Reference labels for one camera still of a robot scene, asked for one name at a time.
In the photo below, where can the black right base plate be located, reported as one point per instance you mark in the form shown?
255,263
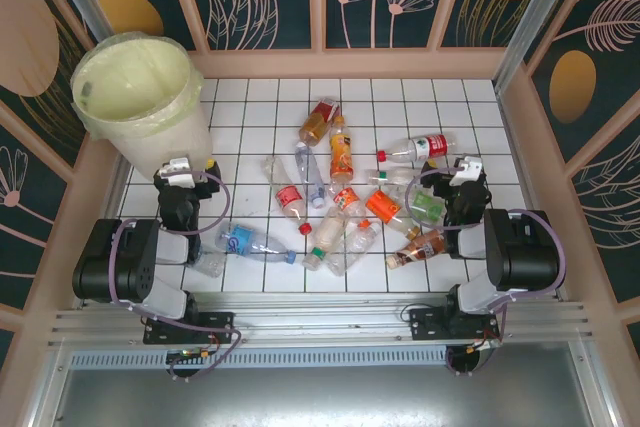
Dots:
422,329

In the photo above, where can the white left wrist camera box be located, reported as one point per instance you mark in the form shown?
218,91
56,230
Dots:
176,167

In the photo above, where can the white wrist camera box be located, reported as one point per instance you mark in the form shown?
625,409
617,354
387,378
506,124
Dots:
176,167
467,167

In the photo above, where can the grey metal base panel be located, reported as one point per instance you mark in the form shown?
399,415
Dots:
325,397

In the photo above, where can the clear bottle blue cap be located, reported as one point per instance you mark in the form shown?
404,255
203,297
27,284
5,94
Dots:
306,167

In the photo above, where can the aluminium mounting rail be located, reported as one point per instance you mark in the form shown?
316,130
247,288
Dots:
325,319

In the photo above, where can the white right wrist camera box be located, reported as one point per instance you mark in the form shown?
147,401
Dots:
467,167

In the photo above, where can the small bottle blue label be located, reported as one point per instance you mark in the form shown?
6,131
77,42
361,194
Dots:
210,262

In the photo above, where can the clear bottle orange cap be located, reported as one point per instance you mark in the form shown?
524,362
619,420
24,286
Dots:
350,249

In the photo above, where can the brown coffee drink bottle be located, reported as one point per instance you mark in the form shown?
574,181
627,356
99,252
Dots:
420,247

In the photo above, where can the orange juice bottle yellow cap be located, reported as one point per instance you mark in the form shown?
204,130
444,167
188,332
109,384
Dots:
341,157

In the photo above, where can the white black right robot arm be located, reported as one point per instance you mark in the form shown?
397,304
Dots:
525,252

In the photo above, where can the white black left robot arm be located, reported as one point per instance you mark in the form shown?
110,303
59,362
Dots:
135,257

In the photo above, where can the brown tea bottle red label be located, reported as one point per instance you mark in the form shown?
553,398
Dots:
317,124

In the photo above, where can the clear bottle green label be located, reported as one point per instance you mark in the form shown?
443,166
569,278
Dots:
424,202

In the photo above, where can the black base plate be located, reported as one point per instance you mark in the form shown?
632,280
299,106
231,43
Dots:
422,329
222,329

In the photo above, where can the clear bottle red white label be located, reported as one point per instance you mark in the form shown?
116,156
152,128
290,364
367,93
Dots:
435,146

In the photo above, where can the large bottle blue label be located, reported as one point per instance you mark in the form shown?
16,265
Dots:
240,239

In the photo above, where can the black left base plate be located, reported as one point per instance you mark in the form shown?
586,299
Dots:
222,329

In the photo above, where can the milky bottle green cap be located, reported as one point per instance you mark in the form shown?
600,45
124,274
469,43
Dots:
327,234

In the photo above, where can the clear bottle red orange label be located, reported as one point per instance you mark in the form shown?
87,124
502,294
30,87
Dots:
346,198

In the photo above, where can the lined waste bin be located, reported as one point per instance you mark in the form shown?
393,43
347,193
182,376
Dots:
140,82

